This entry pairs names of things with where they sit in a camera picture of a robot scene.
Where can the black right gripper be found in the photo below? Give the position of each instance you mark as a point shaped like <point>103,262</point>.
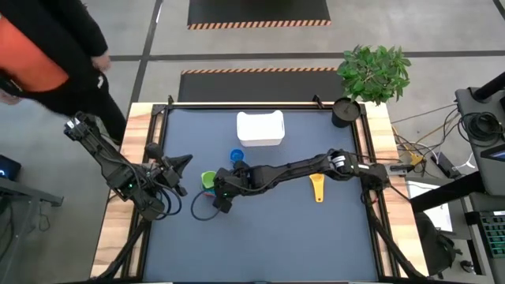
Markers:
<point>234,181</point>

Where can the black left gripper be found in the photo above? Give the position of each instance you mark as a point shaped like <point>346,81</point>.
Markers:
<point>150,177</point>

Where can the green measuring cup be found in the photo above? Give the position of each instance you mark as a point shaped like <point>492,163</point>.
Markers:
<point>207,179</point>

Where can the blue measuring cup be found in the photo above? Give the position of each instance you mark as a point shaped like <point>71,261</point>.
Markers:
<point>236,155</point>

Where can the yellow measuring cup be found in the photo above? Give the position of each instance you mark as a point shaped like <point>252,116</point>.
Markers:
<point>316,189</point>

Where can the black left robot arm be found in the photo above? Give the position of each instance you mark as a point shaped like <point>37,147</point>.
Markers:
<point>106,165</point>

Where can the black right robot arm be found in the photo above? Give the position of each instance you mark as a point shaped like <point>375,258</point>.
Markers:
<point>292,171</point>

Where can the white plastic basket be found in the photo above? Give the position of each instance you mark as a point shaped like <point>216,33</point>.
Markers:
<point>260,128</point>

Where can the black floor mat striped edge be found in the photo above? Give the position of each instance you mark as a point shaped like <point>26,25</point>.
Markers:
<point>256,12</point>
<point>256,87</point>

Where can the person's hand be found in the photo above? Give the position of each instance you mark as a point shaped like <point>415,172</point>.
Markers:
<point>8,97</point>
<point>101,62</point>

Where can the black plant pot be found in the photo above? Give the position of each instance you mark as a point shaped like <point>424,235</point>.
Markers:
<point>346,112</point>

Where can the grey desk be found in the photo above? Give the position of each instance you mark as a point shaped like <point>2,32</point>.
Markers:
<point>19,197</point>

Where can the dark screen device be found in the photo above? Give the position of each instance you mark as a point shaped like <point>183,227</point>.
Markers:
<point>8,167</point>

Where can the orange fabric item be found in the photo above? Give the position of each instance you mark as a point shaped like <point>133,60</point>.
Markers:
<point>27,59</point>

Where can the person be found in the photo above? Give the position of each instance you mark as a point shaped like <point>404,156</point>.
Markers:
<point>59,23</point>

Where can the green leafy plant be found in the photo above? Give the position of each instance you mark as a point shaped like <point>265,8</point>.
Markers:
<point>372,75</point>

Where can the white paper sheet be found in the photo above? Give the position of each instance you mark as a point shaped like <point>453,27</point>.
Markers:
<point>430,197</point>

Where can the black bag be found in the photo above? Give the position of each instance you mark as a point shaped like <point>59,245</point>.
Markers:
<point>436,244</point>

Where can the black power adapter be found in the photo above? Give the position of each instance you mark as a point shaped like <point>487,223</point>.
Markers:
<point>444,165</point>

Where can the grey equipment cart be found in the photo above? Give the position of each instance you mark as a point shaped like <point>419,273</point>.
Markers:
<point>485,169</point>

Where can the backlit keyboard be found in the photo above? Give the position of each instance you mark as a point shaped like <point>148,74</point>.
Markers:
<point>498,234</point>

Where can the black aluminium table frame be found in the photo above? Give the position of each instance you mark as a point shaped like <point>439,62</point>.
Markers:
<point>158,118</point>

